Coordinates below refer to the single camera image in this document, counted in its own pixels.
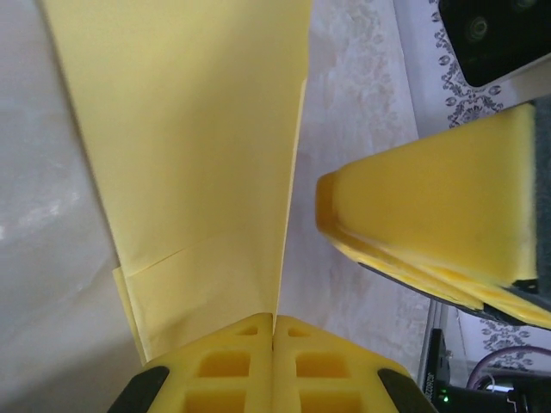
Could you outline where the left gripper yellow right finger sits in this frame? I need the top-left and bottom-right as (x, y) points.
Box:
(274, 315), (430, 413)

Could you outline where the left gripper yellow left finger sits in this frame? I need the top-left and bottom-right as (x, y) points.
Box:
(114, 312), (275, 413)

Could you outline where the yellow paper sheet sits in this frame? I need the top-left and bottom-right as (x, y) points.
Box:
(36, 0), (313, 367)

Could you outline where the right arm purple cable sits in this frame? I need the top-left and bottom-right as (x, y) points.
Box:
(467, 347), (551, 389)

